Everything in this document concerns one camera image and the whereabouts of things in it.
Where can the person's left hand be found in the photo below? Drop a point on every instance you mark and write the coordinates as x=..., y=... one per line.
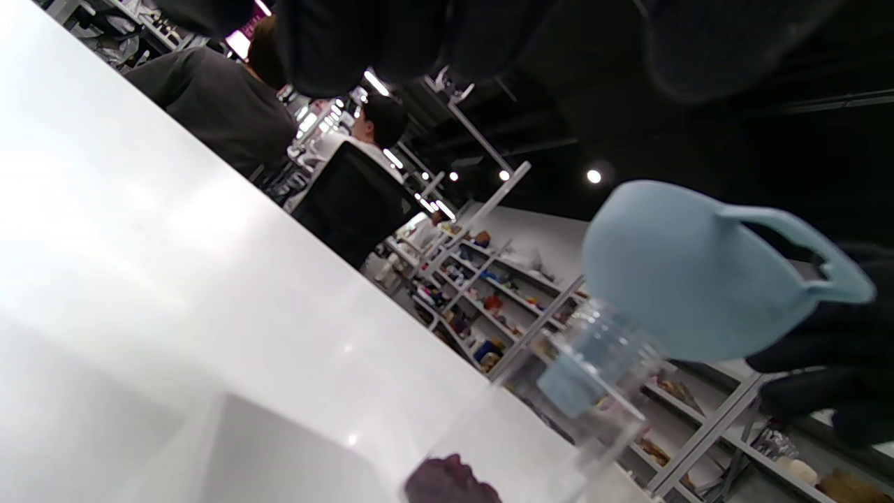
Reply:
x=363, y=42

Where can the blue funnel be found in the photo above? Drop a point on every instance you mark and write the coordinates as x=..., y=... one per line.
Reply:
x=691, y=279

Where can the clear coffee jar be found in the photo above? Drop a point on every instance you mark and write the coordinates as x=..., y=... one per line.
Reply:
x=601, y=391

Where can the white jar lid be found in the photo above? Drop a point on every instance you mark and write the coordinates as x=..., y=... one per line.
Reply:
x=279, y=461

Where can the dark red beans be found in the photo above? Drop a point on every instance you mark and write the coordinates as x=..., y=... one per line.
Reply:
x=450, y=482

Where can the black office chair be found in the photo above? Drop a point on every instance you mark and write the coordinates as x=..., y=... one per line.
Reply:
x=349, y=202

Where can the white metal shelving unit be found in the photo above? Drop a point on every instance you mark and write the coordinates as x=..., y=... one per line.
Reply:
x=705, y=434

